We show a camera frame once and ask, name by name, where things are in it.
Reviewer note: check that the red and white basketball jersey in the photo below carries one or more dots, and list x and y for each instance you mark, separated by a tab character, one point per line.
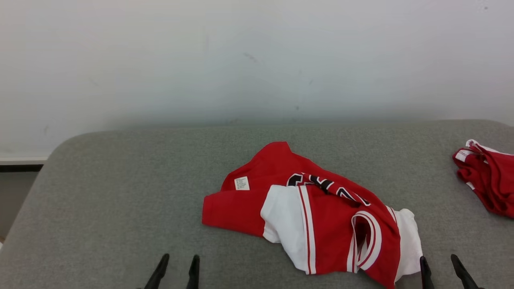
333	224

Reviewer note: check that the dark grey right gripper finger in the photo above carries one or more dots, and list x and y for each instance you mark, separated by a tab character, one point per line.
464	275
427	277

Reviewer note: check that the red shorts with white stripe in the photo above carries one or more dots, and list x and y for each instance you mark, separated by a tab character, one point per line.
494	180

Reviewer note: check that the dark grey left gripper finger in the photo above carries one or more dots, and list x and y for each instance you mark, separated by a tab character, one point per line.
194	275
157	275

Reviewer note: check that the white wall skirting strip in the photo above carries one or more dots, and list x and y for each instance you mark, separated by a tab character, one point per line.
20	160

